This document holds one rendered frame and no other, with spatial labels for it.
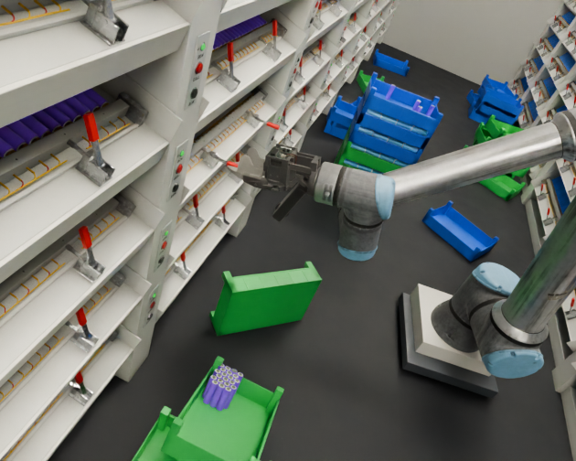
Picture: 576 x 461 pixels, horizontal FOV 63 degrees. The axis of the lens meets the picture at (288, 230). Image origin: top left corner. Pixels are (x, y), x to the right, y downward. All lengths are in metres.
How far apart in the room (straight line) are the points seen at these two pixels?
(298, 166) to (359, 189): 0.14
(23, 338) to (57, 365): 0.21
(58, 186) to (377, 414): 1.12
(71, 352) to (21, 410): 0.12
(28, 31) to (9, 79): 0.08
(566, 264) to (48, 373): 1.09
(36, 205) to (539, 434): 1.61
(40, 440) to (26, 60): 0.77
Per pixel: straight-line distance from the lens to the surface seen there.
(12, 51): 0.52
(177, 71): 0.75
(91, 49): 0.56
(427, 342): 1.59
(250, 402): 1.35
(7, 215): 0.62
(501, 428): 1.73
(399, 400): 1.56
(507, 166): 1.18
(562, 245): 1.22
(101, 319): 1.00
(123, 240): 0.88
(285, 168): 1.01
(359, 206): 0.99
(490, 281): 1.50
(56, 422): 1.11
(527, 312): 1.34
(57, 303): 0.78
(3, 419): 0.90
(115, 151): 0.74
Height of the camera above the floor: 1.15
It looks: 37 degrees down
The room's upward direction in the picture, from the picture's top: 22 degrees clockwise
